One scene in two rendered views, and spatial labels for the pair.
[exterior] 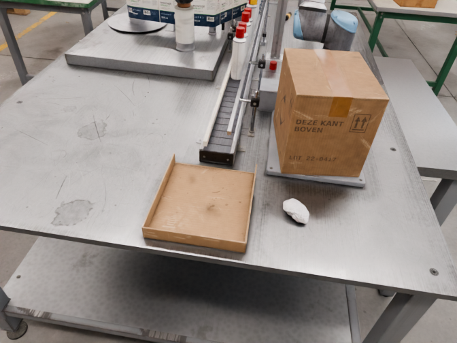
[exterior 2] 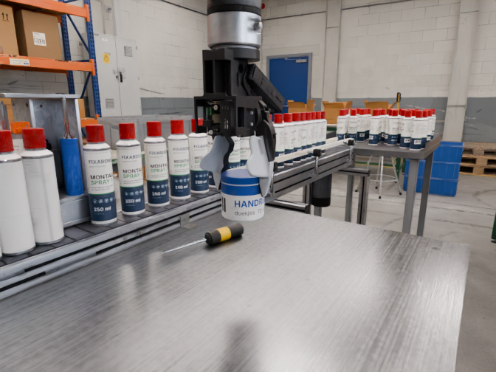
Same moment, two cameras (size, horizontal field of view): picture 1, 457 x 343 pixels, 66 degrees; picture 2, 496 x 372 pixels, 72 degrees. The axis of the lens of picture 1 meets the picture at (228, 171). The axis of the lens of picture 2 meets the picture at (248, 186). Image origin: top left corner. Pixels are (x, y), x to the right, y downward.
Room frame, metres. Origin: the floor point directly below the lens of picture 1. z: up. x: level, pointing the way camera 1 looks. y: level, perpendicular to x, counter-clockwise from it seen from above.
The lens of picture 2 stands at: (1.70, -0.69, 1.13)
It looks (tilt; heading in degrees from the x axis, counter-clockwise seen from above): 14 degrees down; 28
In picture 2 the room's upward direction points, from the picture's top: straight up
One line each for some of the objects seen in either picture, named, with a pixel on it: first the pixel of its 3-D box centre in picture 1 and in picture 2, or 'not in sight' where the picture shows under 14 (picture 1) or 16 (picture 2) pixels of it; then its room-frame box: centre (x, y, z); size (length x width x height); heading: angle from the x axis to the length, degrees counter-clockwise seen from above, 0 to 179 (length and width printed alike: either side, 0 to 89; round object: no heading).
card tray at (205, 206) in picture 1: (205, 197); not in sight; (0.69, 0.06, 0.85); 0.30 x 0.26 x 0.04; 174
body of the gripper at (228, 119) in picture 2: not in sight; (232, 95); (2.14, -0.43, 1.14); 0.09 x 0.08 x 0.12; 177
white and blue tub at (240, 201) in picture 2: not in sight; (243, 194); (2.17, -0.43, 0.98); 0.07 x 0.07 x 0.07
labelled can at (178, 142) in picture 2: not in sight; (178, 160); (2.39, -0.12, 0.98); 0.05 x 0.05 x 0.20
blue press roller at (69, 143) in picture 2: not in sight; (72, 175); (2.14, -0.05, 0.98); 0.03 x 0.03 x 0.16
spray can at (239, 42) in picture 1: (238, 54); not in sight; (1.36, -0.01, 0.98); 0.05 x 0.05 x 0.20
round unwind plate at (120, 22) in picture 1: (137, 22); not in sight; (1.91, 0.53, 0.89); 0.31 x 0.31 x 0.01
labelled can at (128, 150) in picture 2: not in sight; (130, 169); (2.24, -0.10, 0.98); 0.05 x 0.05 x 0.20
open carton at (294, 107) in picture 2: not in sight; (300, 111); (7.38, 1.35, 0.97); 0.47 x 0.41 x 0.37; 173
